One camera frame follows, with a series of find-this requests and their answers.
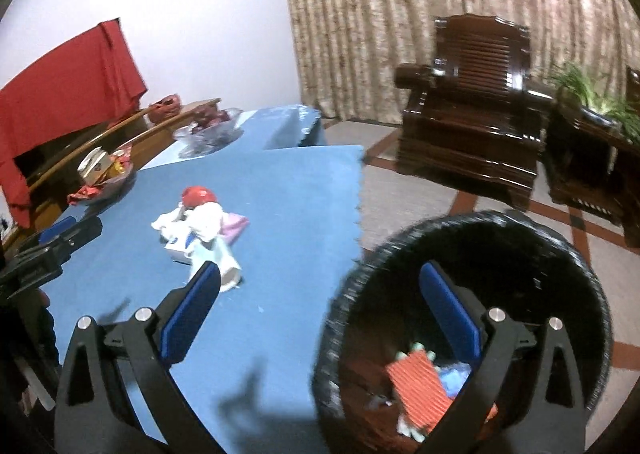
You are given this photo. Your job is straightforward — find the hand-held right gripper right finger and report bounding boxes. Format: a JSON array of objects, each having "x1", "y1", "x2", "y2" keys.
[{"x1": 419, "y1": 261, "x2": 588, "y2": 454}]

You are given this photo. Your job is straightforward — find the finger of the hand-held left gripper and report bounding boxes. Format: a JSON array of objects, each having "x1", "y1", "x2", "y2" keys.
[
  {"x1": 35, "y1": 217, "x2": 103, "y2": 280},
  {"x1": 17, "y1": 215, "x2": 78, "y2": 255}
]

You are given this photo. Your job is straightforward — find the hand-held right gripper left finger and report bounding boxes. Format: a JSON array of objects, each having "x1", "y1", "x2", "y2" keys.
[{"x1": 54, "y1": 261, "x2": 223, "y2": 454}]

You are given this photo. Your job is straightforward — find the pale green toy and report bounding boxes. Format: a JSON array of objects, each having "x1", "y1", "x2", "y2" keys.
[{"x1": 395, "y1": 341, "x2": 433, "y2": 362}]

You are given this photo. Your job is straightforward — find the white blue packet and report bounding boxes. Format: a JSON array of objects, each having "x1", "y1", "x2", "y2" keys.
[
  {"x1": 187, "y1": 237, "x2": 244, "y2": 292},
  {"x1": 162, "y1": 229, "x2": 198, "y2": 260}
]

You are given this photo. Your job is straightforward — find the orange ribbed knitted pad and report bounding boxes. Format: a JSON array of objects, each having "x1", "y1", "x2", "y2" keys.
[{"x1": 385, "y1": 350, "x2": 453, "y2": 437}]

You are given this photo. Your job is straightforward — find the small white tissue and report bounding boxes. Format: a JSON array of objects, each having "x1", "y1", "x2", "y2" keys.
[{"x1": 151, "y1": 207, "x2": 187, "y2": 235}]

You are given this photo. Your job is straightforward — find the black bag-lined trash bin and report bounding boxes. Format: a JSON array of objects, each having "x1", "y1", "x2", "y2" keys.
[{"x1": 311, "y1": 211, "x2": 615, "y2": 454}]

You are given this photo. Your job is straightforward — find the large white tissue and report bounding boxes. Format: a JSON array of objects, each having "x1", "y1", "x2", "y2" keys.
[{"x1": 185, "y1": 201, "x2": 224, "y2": 242}]

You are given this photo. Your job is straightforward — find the pink paper piece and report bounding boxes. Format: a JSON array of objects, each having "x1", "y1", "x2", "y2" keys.
[{"x1": 220, "y1": 213, "x2": 250, "y2": 241}]

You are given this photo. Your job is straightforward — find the red foil wrapper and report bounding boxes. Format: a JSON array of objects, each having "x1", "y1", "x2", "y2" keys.
[{"x1": 67, "y1": 185, "x2": 103, "y2": 207}]

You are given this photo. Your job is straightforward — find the glass snack bowl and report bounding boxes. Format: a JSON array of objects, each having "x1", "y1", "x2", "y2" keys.
[{"x1": 67, "y1": 147, "x2": 138, "y2": 207}]

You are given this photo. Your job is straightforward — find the black television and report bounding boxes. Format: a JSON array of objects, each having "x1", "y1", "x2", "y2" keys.
[{"x1": 12, "y1": 112, "x2": 141, "y2": 185}]

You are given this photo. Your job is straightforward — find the wooden television cabinet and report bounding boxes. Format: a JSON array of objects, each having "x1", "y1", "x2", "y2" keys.
[{"x1": 0, "y1": 98, "x2": 222, "y2": 255}]

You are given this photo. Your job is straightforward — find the red cloth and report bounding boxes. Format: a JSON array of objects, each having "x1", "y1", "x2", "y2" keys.
[{"x1": 0, "y1": 19, "x2": 148, "y2": 227}]

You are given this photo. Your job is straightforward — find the small red basket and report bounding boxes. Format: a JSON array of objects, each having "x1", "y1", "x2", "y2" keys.
[{"x1": 147, "y1": 93, "x2": 182, "y2": 124}]

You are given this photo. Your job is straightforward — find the glass fruit bowl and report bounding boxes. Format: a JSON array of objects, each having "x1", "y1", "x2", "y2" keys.
[{"x1": 172, "y1": 108, "x2": 244, "y2": 158}]

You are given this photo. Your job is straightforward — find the plain blue tablecloth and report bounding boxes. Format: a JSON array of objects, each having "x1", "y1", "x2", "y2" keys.
[{"x1": 37, "y1": 144, "x2": 366, "y2": 454}]

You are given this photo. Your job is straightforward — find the pile of red apples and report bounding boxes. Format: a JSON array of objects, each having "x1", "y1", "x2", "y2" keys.
[{"x1": 192, "y1": 107, "x2": 233, "y2": 130}]

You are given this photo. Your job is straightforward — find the dark wooden armchair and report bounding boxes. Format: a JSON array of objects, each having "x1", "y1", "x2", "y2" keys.
[
  {"x1": 393, "y1": 13, "x2": 556, "y2": 210},
  {"x1": 622, "y1": 65, "x2": 640, "y2": 250}
]

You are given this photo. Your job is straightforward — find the dark wooden side table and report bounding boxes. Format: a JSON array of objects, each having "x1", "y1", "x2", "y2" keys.
[{"x1": 542, "y1": 89, "x2": 640, "y2": 227}]

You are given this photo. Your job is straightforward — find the patterned light blue tablecloth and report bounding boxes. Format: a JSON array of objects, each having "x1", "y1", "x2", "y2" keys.
[{"x1": 140, "y1": 106, "x2": 328, "y2": 170}]

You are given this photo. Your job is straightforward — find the blue white plant pot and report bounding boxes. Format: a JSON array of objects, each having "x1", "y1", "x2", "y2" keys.
[{"x1": 580, "y1": 107, "x2": 623, "y2": 127}]

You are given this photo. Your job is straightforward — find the green leafy plant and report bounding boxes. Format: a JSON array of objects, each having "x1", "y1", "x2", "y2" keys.
[{"x1": 550, "y1": 62, "x2": 640, "y2": 140}]

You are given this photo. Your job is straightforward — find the beige floral curtain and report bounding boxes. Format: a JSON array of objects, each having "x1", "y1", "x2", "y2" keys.
[{"x1": 272, "y1": 0, "x2": 640, "y2": 127}]

